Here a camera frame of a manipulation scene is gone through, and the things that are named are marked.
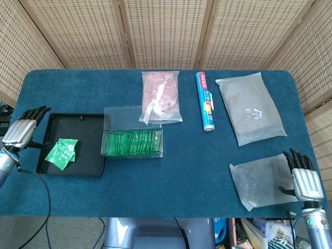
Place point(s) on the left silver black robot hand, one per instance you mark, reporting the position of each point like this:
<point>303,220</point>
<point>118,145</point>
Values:
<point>19,131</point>

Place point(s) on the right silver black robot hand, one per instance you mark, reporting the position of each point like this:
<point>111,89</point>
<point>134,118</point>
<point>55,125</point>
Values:
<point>307,181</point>

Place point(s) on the clear box of green packets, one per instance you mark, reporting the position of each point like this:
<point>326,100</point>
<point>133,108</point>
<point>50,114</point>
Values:
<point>122,119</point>

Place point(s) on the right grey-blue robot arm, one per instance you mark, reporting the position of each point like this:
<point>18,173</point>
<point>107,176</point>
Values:
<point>315,228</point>

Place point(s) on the small frosted grey bag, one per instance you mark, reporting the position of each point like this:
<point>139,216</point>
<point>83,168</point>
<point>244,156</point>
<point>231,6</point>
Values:
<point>259,179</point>

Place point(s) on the black plastic tray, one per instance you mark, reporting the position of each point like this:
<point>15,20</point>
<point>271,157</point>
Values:
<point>88,155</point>

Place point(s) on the large grey plastic package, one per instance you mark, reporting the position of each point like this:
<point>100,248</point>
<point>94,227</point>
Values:
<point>243,98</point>

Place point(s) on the clear zip bag pink contents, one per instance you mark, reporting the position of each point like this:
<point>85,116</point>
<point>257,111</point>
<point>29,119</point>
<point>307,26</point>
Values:
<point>160,90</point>

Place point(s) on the black device behind table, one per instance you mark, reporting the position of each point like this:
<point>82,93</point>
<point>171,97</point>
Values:
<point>3,122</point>

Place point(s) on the striped fabric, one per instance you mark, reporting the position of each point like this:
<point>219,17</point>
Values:
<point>281,245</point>

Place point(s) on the blue plastic bottle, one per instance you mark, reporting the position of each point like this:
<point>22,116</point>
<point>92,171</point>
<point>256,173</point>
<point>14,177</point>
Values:
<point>220,230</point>

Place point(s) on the blue table cloth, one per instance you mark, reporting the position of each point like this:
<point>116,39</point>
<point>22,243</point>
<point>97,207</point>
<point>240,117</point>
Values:
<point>181,181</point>

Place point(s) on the blue cling film roll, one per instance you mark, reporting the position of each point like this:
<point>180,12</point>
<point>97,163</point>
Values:
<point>205,103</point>

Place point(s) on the grey-blue robot torso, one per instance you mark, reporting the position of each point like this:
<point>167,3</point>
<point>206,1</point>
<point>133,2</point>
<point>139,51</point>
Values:
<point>155,233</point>

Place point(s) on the woven wicker folding screen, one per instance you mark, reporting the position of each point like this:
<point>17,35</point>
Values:
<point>166,31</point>

